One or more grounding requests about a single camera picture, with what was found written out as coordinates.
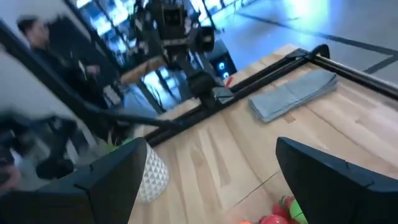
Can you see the person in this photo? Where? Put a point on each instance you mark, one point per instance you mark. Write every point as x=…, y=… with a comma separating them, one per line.
x=62, y=71

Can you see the red green round fruit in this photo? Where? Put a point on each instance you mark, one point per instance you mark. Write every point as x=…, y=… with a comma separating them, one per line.
x=281, y=207

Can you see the black metal table frame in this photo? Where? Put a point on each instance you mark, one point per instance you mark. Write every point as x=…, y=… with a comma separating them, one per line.
x=264, y=79

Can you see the brown wooden board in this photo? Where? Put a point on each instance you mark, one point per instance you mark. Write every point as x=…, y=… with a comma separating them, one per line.
x=140, y=71

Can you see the clear plastic tupperware container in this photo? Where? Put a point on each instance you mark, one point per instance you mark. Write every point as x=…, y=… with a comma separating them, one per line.
x=264, y=208

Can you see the green plant in white pot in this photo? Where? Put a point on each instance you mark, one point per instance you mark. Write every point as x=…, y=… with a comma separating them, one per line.
x=155, y=177

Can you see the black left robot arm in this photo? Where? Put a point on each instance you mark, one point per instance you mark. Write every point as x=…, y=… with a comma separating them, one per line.
x=200, y=87

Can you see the grey folded cloth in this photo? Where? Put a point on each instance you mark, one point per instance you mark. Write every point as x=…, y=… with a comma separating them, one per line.
x=292, y=95

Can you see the black box with blue light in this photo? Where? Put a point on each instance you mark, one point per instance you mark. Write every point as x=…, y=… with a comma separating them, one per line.
x=217, y=56

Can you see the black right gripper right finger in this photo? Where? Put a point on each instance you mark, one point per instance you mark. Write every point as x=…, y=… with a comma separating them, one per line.
x=317, y=177

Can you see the person's hand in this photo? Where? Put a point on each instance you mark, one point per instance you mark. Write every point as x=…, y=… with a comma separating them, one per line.
x=7, y=179

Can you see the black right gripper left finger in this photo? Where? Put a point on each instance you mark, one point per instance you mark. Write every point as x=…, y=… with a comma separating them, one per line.
x=118, y=180

